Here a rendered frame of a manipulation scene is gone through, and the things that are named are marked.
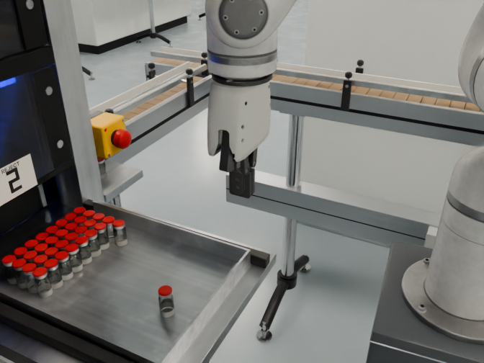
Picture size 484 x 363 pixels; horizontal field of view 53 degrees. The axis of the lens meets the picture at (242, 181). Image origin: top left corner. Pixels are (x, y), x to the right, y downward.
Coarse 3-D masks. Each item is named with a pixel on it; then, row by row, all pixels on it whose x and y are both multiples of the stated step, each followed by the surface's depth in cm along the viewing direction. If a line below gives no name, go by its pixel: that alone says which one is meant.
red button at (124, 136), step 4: (116, 132) 98; (120, 132) 98; (124, 132) 98; (128, 132) 99; (116, 136) 98; (120, 136) 98; (124, 136) 98; (128, 136) 99; (116, 140) 98; (120, 140) 98; (124, 140) 98; (128, 140) 99; (116, 144) 98; (120, 144) 98; (124, 144) 98; (128, 144) 100; (124, 148) 100
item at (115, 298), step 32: (128, 224) 92; (160, 224) 88; (128, 256) 84; (160, 256) 84; (192, 256) 84; (224, 256) 84; (0, 288) 77; (64, 288) 77; (96, 288) 77; (128, 288) 77; (192, 288) 77; (224, 288) 74; (64, 320) 67; (96, 320) 71; (128, 320) 71; (160, 320) 71; (192, 320) 67; (128, 352) 63; (160, 352) 66
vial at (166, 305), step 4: (160, 296) 70; (164, 296) 70; (168, 296) 70; (172, 296) 71; (160, 300) 70; (164, 300) 70; (168, 300) 70; (172, 300) 71; (160, 304) 71; (164, 304) 70; (168, 304) 70; (172, 304) 71; (160, 308) 71; (164, 308) 71; (168, 308) 71; (172, 308) 71; (160, 312) 72; (164, 312) 71; (168, 312) 71; (172, 312) 72; (164, 316) 72; (168, 316) 72
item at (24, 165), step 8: (24, 160) 81; (8, 168) 78; (24, 168) 81; (32, 168) 83; (0, 176) 77; (8, 176) 78; (24, 176) 82; (32, 176) 83; (0, 184) 77; (8, 184) 79; (16, 184) 80; (24, 184) 82; (32, 184) 84; (0, 192) 78; (8, 192) 79; (16, 192) 81; (0, 200) 78; (8, 200) 80
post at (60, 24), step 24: (48, 0) 78; (48, 24) 79; (72, 24) 84; (72, 48) 85; (72, 72) 86; (72, 96) 87; (72, 120) 89; (72, 144) 90; (72, 168) 93; (96, 168) 98; (72, 192) 96; (96, 192) 99
